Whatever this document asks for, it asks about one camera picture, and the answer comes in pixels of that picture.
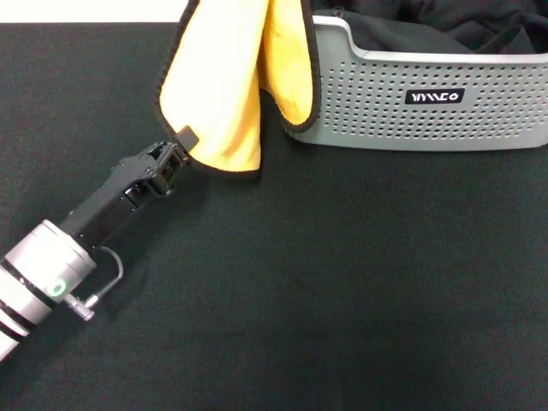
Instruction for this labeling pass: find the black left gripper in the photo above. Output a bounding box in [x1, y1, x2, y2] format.
[58, 124, 201, 250]

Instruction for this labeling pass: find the yellow and grey towel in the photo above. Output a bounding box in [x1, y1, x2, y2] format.
[158, 0, 321, 181]

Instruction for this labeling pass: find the grey perforated storage box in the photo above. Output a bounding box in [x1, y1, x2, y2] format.
[280, 15, 548, 152]

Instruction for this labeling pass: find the black cloth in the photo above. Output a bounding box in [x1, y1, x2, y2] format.
[311, 0, 548, 55]

